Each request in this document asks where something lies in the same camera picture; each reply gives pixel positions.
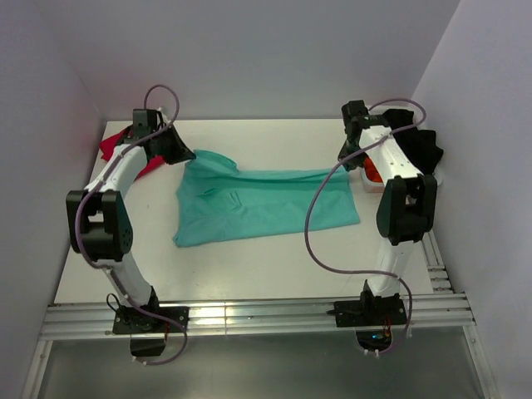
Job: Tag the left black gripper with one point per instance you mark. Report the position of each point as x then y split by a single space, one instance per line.
181 153

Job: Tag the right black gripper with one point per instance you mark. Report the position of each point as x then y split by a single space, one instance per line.
353 162

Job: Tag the teal t-shirt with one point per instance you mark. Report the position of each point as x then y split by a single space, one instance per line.
218 202

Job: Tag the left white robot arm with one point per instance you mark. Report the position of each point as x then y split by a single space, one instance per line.
99 226

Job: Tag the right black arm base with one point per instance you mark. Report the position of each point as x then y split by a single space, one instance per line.
373 326

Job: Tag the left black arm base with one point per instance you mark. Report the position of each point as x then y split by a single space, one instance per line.
148 335

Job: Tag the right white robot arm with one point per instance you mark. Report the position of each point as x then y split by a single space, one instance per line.
406 209

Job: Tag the orange t-shirt in basket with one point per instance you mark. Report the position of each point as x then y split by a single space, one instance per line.
371 171

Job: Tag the folded red t-shirt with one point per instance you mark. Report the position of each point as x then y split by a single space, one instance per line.
107 148

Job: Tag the white plastic basket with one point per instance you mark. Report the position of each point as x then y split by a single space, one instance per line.
374 185

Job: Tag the black t-shirt in basket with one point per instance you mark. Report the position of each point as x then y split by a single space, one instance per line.
419 145

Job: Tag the aluminium mounting rail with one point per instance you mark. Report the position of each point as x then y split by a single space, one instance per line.
440 309

